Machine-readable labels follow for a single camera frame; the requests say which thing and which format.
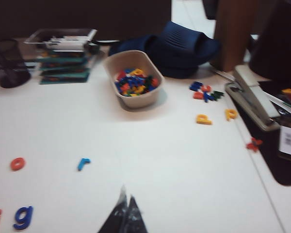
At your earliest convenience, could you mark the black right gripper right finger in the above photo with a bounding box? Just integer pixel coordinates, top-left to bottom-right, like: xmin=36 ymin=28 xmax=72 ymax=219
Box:
xmin=125 ymin=195 xmax=149 ymax=233

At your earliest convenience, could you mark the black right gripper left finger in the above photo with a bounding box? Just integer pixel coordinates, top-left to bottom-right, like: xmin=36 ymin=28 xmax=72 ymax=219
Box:
xmin=97 ymin=185 xmax=129 ymax=233

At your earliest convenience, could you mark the blue letter g magnet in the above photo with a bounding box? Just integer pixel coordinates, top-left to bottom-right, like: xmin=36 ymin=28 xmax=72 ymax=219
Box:
xmin=13 ymin=205 xmax=33 ymax=231

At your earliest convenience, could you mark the light blue letter r magnet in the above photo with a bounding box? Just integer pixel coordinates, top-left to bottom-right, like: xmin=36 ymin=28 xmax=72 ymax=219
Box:
xmin=77 ymin=157 xmax=92 ymax=172

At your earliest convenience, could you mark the orange letter o magnet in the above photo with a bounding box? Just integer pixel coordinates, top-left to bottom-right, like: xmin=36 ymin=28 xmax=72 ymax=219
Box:
xmin=10 ymin=157 xmax=26 ymax=171

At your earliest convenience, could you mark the yellow letter p magnet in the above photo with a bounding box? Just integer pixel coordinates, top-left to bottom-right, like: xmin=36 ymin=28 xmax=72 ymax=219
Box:
xmin=224 ymin=108 xmax=238 ymax=121
xmin=195 ymin=114 xmax=213 ymax=126

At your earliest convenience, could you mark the pile of colourful letter magnets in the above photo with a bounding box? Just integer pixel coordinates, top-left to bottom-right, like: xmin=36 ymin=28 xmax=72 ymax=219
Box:
xmin=114 ymin=68 xmax=160 ymax=97

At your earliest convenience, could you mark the red letter x magnet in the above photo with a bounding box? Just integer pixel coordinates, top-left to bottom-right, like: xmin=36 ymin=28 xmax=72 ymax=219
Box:
xmin=245 ymin=137 xmax=263 ymax=153

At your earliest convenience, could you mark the green letter magnet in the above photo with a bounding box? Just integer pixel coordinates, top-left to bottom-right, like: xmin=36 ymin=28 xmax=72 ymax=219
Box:
xmin=211 ymin=90 xmax=225 ymax=101

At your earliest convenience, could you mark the beige oval bowl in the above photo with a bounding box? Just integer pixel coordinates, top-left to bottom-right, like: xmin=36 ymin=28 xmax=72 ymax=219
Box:
xmin=103 ymin=50 xmax=165 ymax=109

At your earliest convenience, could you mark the black base mat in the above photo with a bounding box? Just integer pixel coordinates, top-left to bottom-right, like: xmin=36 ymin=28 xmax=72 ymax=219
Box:
xmin=229 ymin=80 xmax=291 ymax=186

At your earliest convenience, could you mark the beige stapler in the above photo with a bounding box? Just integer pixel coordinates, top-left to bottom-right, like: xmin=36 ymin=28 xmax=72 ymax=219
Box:
xmin=224 ymin=65 xmax=281 ymax=132

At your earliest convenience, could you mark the white box with barcode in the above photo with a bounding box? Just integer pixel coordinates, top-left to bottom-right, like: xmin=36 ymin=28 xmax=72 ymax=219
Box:
xmin=278 ymin=117 xmax=291 ymax=161

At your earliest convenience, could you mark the black mesh pen holder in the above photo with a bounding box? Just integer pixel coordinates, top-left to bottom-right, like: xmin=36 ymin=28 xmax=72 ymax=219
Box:
xmin=0 ymin=38 xmax=32 ymax=89

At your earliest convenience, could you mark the clear plastic tray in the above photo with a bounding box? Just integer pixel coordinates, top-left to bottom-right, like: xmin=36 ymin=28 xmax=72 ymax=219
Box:
xmin=24 ymin=28 xmax=98 ymax=53

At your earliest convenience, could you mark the brown desk partition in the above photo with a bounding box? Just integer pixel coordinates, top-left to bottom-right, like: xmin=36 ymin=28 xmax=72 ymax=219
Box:
xmin=0 ymin=0 xmax=172 ymax=41

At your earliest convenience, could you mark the brown cardboard box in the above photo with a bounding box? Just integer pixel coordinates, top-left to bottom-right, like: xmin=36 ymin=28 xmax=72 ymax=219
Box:
xmin=213 ymin=0 xmax=264 ymax=72

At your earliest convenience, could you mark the black upright panel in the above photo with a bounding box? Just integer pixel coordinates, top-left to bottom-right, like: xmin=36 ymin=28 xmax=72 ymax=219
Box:
xmin=248 ymin=0 xmax=291 ymax=84

